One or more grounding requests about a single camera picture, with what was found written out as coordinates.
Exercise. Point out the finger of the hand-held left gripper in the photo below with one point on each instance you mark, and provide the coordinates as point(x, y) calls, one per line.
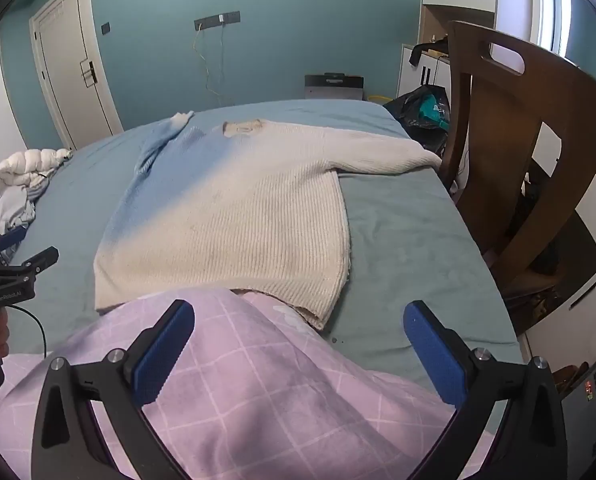
point(42, 257)
point(12, 237)

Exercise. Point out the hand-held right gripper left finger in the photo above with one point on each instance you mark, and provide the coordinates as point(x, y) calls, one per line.
point(165, 355)

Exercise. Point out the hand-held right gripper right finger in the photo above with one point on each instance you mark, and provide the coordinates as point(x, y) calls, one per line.
point(435, 355)

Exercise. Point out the cream and blue knit sweater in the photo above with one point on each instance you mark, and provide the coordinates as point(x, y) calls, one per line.
point(237, 200)

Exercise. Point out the pale grey-blue garment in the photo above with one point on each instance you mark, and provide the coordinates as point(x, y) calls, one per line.
point(12, 210)

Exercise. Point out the white down jacket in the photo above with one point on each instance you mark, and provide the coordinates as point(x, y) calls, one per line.
point(27, 165)

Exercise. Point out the pink checked pajama pants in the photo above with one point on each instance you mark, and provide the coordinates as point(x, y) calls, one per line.
point(258, 375)

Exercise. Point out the bed with blue-grey sheet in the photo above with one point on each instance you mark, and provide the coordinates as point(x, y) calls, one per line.
point(403, 240)

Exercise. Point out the white door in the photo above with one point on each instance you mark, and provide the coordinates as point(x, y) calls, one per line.
point(72, 60)

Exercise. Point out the teal packet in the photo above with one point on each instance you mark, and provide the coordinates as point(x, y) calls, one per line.
point(433, 112)

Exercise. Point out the black plastic bag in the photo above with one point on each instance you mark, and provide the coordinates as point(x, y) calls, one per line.
point(408, 107)

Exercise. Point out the black flat box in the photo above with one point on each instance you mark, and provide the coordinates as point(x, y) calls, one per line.
point(333, 87)

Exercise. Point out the brown wooden chair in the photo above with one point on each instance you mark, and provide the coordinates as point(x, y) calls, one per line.
point(568, 100)

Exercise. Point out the black garment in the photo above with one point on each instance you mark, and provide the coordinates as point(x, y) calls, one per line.
point(428, 49)

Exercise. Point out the window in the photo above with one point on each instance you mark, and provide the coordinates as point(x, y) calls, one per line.
point(548, 5)

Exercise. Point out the dark wall switch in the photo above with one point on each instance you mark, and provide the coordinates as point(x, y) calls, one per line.
point(105, 28)

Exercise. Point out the grey wall socket strip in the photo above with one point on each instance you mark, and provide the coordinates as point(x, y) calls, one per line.
point(212, 21)

